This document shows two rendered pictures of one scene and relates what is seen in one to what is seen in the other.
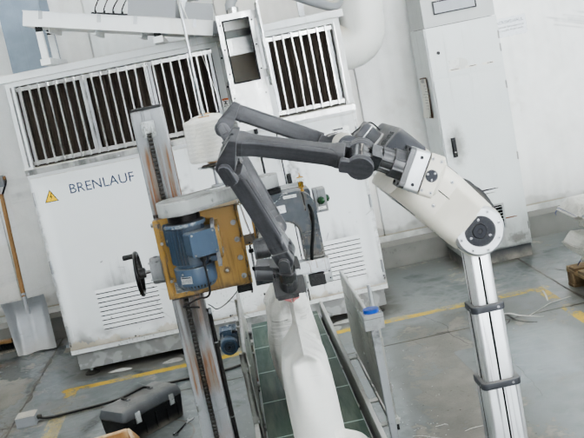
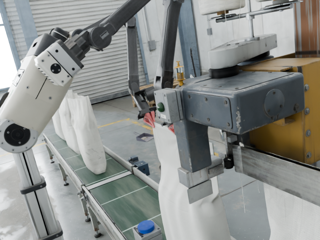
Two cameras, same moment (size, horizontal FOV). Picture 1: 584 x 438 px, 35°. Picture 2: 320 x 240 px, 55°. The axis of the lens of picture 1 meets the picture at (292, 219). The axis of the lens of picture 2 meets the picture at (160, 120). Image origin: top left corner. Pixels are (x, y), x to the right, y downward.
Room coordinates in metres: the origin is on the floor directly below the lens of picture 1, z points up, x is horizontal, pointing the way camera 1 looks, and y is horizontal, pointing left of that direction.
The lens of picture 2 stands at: (4.36, -0.50, 1.48)
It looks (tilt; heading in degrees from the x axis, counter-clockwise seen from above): 15 degrees down; 157
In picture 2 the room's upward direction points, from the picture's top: 10 degrees counter-clockwise
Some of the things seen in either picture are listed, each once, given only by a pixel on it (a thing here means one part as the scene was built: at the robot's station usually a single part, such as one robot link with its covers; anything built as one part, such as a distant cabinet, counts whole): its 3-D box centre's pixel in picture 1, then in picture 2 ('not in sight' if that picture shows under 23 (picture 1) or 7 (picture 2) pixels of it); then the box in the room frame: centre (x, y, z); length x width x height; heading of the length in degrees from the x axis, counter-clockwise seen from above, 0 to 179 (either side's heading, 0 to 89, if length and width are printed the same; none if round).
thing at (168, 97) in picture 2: (320, 199); (168, 105); (3.57, -0.12, 1.29); 0.08 x 0.05 x 0.09; 3
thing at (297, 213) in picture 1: (284, 220); (235, 120); (3.67, 0.03, 1.21); 0.30 x 0.25 x 0.30; 3
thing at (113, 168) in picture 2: not in sight; (78, 152); (0.80, -0.07, 0.34); 2.21 x 0.39 x 0.09; 3
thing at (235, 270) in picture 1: (202, 247); (303, 101); (3.62, 0.37, 1.18); 0.34 x 0.25 x 0.31; 93
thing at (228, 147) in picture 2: not in sight; (230, 148); (3.55, 0.09, 1.08); 0.03 x 0.01 x 0.13; 93
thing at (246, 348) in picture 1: (249, 361); not in sight; (4.11, 0.32, 0.54); 1.05 x 0.02 x 0.41; 3
